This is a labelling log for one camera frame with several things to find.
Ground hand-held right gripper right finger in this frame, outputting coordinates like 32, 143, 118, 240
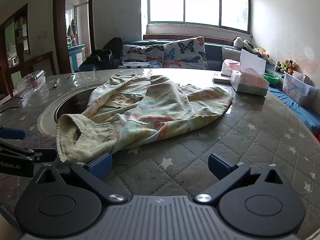
195, 153, 288, 204

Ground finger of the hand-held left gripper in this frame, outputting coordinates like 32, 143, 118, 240
0, 127, 26, 140
0, 141, 57, 162

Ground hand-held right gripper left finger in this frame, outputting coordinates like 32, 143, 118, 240
32, 153, 127, 204

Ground pale patterned corduroy jacket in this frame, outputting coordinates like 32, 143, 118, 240
55, 74, 234, 163

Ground hanging clothes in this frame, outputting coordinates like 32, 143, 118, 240
67, 19, 78, 45

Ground round metal table inset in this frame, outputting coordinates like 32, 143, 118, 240
37, 86, 100, 138

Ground clear plastic lidded box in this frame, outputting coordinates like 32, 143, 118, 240
17, 70, 47, 97

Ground dark wooden side table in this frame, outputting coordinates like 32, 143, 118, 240
31, 51, 57, 77

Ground tissue box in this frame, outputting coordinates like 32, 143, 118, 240
230, 67, 270, 96

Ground flat white book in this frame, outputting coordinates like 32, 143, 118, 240
212, 71, 233, 83

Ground glass display cabinet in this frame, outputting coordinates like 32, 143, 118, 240
0, 4, 32, 98

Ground blue bench mat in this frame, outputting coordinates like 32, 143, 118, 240
269, 85, 320, 135

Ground pink tissue packet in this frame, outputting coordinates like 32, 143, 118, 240
221, 59, 242, 77

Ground green bowl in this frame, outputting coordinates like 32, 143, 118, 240
264, 73, 280, 85

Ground clear plastic storage box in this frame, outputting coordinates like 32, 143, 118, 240
282, 70, 319, 107

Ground black bag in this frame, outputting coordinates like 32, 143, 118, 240
79, 37, 125, 72

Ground plain grey cushion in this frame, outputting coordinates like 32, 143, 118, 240
221, 47, 242, 63

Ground butterfly print cushions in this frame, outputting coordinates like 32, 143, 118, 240
120, 39, 250, 72

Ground square butterfly print cushion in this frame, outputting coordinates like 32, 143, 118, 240
162, 37, 209, 70

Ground long butterfly print cushion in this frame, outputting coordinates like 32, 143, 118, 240
120, 44, 167, 69

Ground brown and green plush toy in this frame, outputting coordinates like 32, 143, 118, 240
275, 59, 297, 73

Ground pink plush toy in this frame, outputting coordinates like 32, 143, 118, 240
252, 46, 270, 58

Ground green framed window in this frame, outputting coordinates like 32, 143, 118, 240
147, 0, 251, 34

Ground thin black cable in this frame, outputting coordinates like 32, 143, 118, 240
0, 95, 23, 113

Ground dark wooden door frame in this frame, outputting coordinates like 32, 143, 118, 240
53, 0, 95, 74

